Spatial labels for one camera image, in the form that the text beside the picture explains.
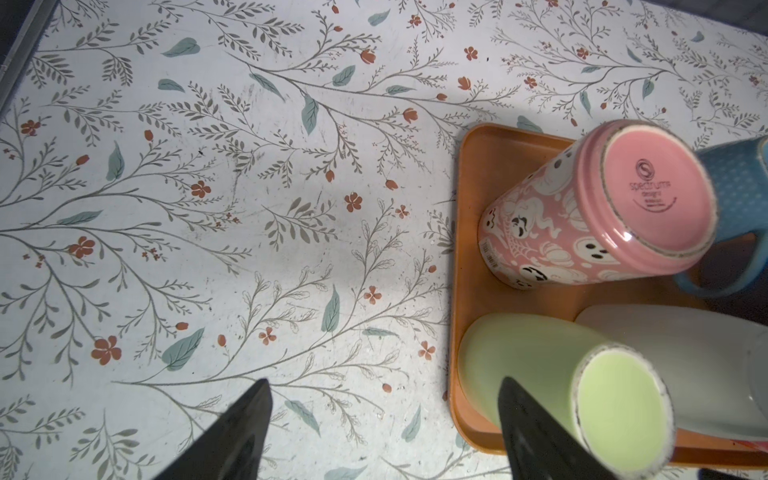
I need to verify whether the blue dotted mug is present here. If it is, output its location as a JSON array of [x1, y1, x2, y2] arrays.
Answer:
[[674, 136, 767, 299]]

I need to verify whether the light green mug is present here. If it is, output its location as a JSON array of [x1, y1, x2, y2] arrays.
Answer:
[[456, 313, 676, 479]]

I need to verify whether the pink ghost pattern mug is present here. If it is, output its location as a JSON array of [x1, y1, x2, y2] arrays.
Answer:
[[478, 120, 718, 290]]

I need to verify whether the white mug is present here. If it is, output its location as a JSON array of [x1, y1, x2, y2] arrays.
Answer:
[[576, 304, 767, 441]]

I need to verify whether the red mug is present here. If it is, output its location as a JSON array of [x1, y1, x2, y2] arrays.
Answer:
[[733, 440, 768, 453]]

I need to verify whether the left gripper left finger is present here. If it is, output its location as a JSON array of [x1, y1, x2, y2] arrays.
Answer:
[[158, 379, 273, 480]]

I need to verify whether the orange plastic tray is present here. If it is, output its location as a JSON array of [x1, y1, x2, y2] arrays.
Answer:
[[449, 125, 767, 466]]

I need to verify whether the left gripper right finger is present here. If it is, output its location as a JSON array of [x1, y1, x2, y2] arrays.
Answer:
[[498, 377, 615, 480]]

